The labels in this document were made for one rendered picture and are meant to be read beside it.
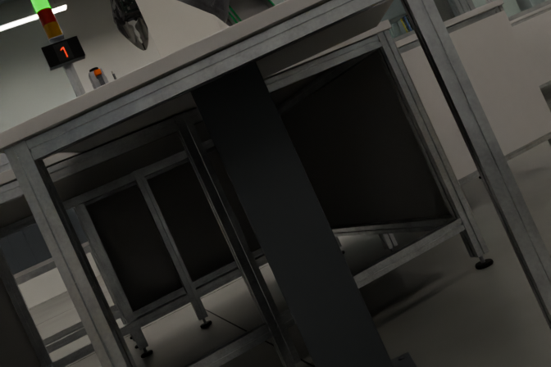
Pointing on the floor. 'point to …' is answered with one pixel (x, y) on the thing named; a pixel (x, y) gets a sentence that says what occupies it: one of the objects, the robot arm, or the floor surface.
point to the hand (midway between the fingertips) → (143, 47)
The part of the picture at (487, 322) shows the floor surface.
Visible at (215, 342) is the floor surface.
